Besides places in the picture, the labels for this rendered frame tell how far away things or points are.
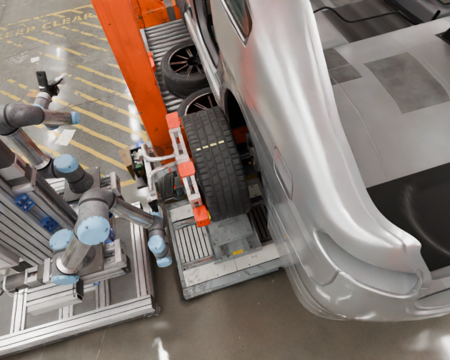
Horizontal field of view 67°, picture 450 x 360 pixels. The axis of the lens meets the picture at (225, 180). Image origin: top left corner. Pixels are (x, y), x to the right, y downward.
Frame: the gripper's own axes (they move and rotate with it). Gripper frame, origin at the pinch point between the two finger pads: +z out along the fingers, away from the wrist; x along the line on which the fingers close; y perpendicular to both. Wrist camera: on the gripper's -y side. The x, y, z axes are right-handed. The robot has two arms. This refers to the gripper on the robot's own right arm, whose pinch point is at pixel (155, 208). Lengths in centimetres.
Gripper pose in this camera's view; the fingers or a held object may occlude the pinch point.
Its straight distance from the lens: 196.3
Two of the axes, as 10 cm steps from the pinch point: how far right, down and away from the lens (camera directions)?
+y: -1.1, -5.7, -8.1
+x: -9.6, 2.9, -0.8
